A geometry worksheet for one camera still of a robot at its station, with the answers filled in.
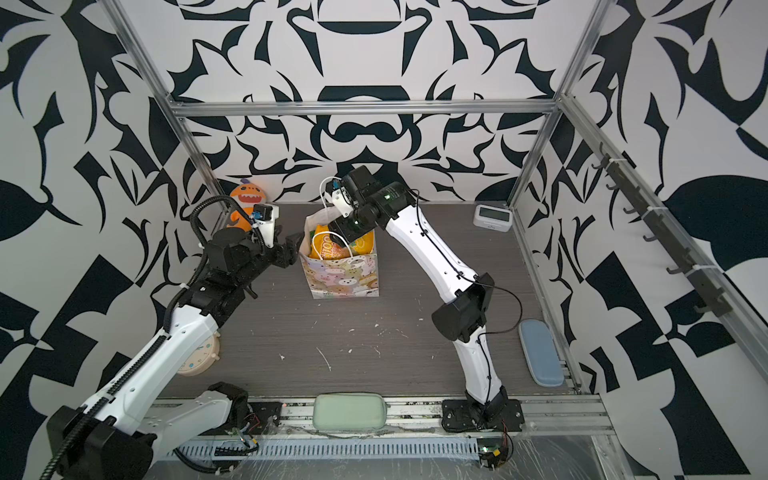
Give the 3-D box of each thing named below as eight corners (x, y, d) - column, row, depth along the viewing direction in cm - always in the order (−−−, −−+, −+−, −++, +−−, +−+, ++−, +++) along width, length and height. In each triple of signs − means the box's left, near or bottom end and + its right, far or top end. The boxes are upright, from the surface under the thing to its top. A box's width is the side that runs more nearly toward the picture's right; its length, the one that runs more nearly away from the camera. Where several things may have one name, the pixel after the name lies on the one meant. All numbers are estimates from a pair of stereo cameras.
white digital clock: (472, 226, 116) (474, 219, 113) (473, 210, 121) (475, 203, 118) (509, 232, 114) (512, 226, 111) (509, 216, 119) (512, 209, 116)
